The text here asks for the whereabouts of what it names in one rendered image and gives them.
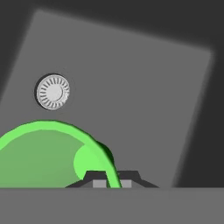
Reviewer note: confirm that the silver sink drain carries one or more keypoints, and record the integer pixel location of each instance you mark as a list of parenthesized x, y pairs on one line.
[(53, 92)]

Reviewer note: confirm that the grey sink basin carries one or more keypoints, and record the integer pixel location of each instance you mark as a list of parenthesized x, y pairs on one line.
[(131, 102)]

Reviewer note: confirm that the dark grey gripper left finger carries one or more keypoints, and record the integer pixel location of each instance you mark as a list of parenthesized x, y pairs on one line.
[(93, 177)]

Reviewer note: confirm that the green bowl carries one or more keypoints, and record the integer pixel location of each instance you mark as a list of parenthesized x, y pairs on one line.
[(38, 157)]

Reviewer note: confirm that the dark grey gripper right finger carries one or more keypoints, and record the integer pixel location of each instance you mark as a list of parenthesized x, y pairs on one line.
[(129, 177)]

